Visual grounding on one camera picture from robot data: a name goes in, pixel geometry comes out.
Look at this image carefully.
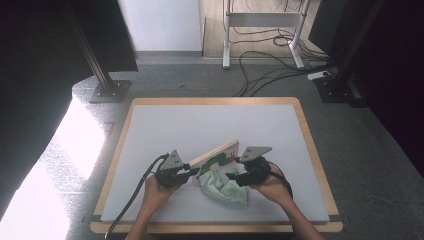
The wooden table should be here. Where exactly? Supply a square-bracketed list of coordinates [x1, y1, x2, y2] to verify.
[89, 96, 345, 235]

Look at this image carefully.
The black tape strip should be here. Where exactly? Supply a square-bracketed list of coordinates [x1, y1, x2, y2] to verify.
[329, 214, 352, 224]

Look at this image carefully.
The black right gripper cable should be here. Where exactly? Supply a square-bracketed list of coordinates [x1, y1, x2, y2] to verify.
[268, 161, 295, 198]

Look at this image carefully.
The person's right hand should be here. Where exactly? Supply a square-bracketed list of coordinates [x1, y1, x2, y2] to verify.
[247, 165, 295, 207]

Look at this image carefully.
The white power strip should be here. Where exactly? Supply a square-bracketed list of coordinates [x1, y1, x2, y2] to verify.
[306, 70, 332, 82]

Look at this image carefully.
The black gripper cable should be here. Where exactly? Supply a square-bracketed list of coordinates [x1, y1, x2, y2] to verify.
[104, 152, 171, 240]
[268, 161, 295, 198]

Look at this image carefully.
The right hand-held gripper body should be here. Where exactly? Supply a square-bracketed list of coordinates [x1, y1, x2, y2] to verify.
[234, 145, 273, 188]

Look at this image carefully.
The bundle of black floor cables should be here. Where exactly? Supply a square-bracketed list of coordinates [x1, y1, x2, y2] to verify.
[229, 0, 338, 98]

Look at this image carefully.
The black metal stand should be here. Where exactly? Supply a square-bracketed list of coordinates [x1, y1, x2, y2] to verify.
[60, 0, 132, 104]
[314, 0, 388, 104]

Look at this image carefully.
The caterpillar picture book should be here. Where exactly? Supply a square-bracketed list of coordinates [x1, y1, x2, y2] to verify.
[188, 138, 241, 178]

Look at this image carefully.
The person's left hand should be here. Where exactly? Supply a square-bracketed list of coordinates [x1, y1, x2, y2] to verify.
[143, 174, 182, 218]

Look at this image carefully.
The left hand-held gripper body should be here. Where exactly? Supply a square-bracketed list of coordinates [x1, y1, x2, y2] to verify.
[154, 149, 192, 189]

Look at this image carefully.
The light grey table mat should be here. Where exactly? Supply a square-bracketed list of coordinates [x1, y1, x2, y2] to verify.
[100, 104, 331, 224]

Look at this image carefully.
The white metal desk frame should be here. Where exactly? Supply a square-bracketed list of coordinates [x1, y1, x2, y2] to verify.
[222, 0, 313, 70]

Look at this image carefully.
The light green cloth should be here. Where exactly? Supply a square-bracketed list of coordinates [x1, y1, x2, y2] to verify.
[198, 162, 250, 206]

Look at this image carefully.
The dark curtain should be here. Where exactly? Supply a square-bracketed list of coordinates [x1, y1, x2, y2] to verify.
[307, 0, 424, 180]
[0, 0, 139, 222]

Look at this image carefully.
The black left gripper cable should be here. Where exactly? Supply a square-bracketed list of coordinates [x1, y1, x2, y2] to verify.
[104, 152, 171, 240]

